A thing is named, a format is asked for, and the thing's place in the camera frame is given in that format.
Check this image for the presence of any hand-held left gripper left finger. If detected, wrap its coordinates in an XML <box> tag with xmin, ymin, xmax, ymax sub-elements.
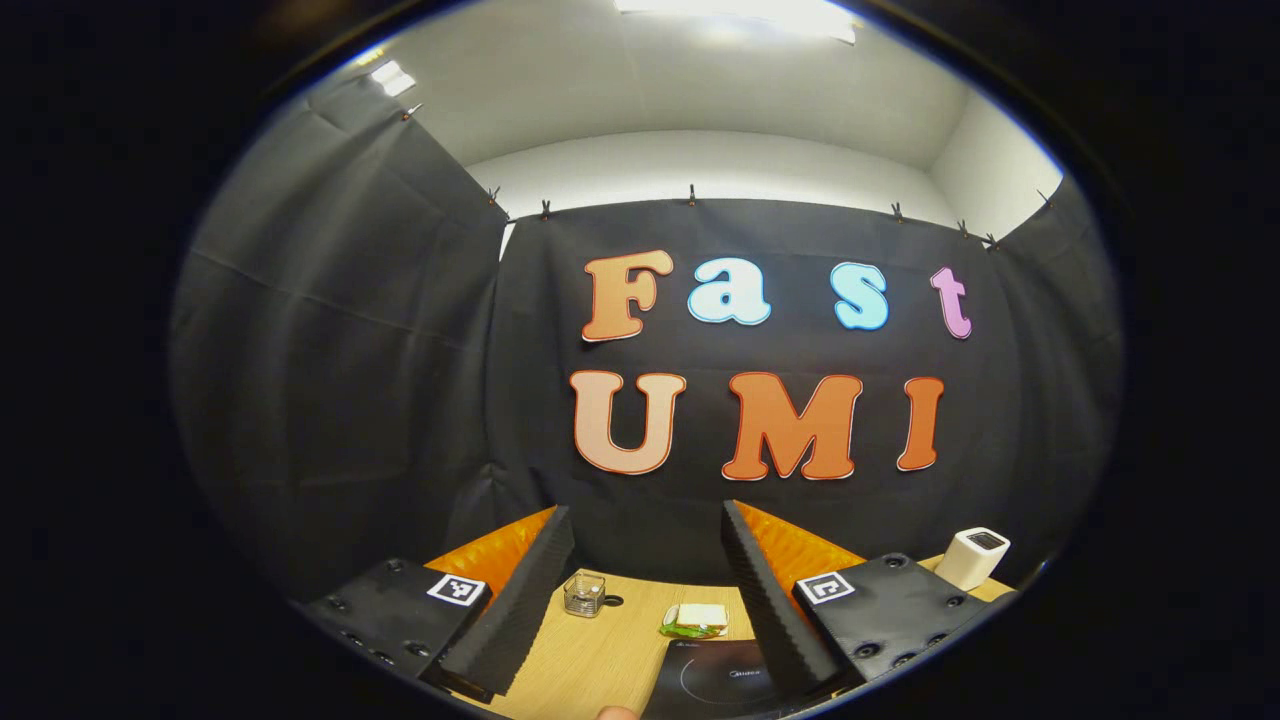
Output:
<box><xmin>295</xmin><ymin>505</ymin><xmax>577</xmax><ymax>704</ymax></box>

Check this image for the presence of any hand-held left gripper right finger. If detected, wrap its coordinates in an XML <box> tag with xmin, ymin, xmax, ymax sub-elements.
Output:
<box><xmin>722</xmin><ymin>500</ymin><xmax>1016</xmax><ymax>701</ymax></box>

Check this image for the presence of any black induction cooktop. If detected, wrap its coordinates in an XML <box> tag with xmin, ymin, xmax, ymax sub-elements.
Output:
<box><xmin>640</xmin><ymin>640</ymin><xmax>801</xmax><ymax>720</ymax></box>

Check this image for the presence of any sandwich with lettuce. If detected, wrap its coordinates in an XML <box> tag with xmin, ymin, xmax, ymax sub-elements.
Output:
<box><xmin>658</xmin><ymin>603</ymin><xmax>729</xmax><ymax>639</ymax></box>

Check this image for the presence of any white toaster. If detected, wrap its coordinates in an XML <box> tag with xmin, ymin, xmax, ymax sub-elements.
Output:
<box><xmin>935</xmin><ymin>527</ymin><xmax>1011</xmax><ymax>591</ymax></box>

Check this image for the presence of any black backdrop cloth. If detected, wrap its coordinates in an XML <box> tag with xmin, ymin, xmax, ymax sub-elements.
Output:
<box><xmin>168</xmin><ymin>65</ymin><xmax>1126</xmax><ymax>606</ymax></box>

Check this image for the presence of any row of cloth clips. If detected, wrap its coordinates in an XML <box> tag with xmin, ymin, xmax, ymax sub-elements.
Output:
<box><xmin>400</xmin><ymin>100</ymin><xmax>1056</xmax><ymax>251</ymax></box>

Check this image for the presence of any large ceiling light panel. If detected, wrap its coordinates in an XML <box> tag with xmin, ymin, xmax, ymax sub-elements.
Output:
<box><xmin>615</xmin><ymin>0</ymin><xmax>859</xmax><ymax>46</ymax></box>

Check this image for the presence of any metal wire utensil holder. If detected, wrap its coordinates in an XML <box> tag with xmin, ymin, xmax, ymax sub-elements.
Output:
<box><xmin>562</xmin><ymin>572</ymin><xmax>607</xmax><ymax>618</ymax></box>

